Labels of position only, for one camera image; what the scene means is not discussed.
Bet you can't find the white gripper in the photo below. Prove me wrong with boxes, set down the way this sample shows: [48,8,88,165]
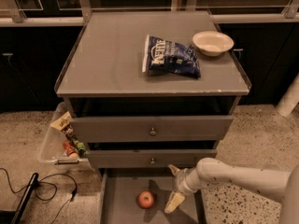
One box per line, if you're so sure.
[164,164,200,214]

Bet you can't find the red apple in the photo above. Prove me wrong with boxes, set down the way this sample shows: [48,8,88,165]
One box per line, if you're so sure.
[137,190,155,209]

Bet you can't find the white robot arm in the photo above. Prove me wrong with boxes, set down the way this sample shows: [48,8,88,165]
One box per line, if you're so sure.
[164,158,299,224]

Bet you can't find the grey middle drawer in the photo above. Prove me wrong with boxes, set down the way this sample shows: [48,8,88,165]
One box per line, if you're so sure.
[87,149,217,168]

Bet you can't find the grey drawer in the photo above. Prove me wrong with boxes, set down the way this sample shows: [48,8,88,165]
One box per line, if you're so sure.
[99,168,207,224]
[71,116,233,143]
[87,149,217,168]

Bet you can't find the grey bottom drawer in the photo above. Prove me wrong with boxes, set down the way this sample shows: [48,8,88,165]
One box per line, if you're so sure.
[99,168,207,224]

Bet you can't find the grey drawer cabinet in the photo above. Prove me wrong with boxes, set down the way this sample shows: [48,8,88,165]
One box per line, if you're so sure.
[55,11,250,224]

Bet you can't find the grey top drawer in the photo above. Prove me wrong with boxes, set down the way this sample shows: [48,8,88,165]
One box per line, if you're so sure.
[71,116,233,143]

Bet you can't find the green red snack packet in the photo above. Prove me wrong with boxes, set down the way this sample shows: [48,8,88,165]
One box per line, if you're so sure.
[62,126,86,158]

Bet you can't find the clear plastic bin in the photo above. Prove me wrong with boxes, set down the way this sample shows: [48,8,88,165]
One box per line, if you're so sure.
[37,103,92,171]

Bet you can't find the blue chip bag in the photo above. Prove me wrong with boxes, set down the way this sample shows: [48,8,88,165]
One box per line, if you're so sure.
[142,35,201,78]

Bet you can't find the tan snack packet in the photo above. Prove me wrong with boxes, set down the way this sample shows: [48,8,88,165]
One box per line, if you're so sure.
[50,112,71,132]

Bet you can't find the white bowl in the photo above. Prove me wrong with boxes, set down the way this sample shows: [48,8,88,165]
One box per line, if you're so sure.
[192,31,234,57]

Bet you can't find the black flat device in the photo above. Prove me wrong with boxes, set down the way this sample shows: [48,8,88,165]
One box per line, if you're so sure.
[0,173,39,224]

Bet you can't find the black cable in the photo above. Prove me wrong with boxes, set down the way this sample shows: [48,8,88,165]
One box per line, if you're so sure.
[0,167,78,224]

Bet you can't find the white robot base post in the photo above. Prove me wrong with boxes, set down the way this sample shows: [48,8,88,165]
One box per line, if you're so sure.
[276,74,299,117]

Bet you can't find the metal railing frame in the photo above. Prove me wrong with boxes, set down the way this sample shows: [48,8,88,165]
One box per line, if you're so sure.
[0,0,299,23]

